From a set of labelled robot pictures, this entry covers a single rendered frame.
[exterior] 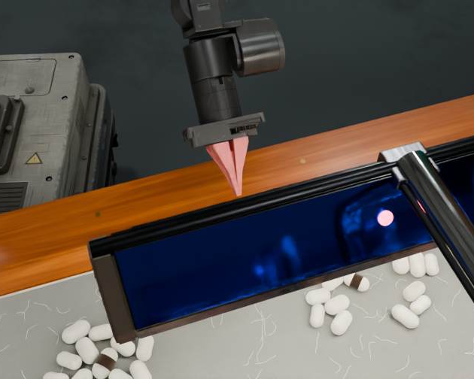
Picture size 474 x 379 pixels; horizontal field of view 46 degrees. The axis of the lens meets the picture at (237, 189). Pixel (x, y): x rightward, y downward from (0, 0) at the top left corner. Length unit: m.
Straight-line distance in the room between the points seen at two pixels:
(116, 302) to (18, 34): 2.17
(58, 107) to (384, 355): 0.97
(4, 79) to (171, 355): 0.98
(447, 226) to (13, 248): 0.60
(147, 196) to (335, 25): 1.72
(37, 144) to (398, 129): 0.80
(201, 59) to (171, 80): 1.42
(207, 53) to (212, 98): 0.06
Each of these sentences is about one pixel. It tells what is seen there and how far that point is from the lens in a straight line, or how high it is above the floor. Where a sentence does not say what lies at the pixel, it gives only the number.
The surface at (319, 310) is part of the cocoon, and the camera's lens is 0.73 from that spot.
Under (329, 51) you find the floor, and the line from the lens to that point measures 2.28.
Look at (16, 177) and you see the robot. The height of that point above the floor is 0.48.
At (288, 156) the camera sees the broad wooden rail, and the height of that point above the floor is 0.77.
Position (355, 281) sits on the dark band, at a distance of 0.76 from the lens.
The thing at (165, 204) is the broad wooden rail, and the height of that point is 0.77.
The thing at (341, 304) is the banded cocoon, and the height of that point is 0.76.
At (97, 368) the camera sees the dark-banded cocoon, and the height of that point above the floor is 0.76.
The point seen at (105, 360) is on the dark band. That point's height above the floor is 0.76.
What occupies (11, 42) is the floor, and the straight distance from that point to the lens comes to 2.47.
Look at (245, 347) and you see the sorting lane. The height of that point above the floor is 0.74.
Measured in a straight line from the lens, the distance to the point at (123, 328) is 0.39.
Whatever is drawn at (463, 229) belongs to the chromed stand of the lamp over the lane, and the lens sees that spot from 0.38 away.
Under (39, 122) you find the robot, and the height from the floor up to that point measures 0.47.
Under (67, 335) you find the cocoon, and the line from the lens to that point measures 0.74.
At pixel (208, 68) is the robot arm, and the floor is 0.95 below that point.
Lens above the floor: 1.41
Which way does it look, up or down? 53 degrees down
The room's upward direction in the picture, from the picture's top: straight up
